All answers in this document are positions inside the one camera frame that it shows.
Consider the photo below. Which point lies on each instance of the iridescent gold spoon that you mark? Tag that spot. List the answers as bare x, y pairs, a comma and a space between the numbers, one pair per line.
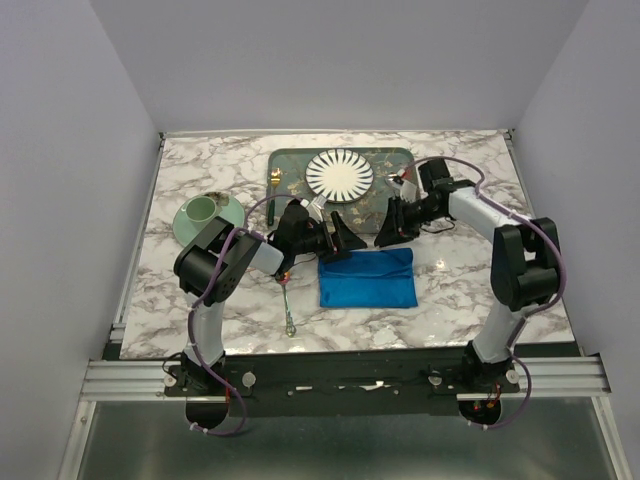
290, 328

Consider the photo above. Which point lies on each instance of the gold fork green handle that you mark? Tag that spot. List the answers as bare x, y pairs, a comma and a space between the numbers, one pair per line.
275, 179

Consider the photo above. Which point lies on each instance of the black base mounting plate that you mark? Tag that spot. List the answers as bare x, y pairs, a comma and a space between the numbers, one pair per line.
437, 381

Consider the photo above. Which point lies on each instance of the blue cloth napkin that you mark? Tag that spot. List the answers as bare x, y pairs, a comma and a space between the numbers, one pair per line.
369, 279

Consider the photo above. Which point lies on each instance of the green floral serving tray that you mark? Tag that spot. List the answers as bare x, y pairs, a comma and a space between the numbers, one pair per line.
364, 216

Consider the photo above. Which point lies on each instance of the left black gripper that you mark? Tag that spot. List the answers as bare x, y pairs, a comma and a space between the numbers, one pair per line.
336, 244

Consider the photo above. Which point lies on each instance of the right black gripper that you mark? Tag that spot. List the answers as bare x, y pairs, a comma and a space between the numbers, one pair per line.
395, 227

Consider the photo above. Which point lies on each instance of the white blue striped plate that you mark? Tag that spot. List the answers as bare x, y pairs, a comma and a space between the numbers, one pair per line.
339, 175

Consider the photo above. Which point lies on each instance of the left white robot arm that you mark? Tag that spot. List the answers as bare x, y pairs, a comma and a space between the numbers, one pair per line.
210, 268

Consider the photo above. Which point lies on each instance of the green cup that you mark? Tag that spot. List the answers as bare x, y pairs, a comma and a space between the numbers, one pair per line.
200, 210

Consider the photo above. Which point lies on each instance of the green saucer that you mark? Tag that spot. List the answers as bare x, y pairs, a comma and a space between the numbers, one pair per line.
231, 211

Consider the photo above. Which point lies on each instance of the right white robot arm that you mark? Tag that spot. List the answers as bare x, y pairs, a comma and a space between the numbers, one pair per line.
528, 274

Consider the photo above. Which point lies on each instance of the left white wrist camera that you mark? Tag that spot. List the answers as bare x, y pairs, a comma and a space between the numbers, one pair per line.
315, 207

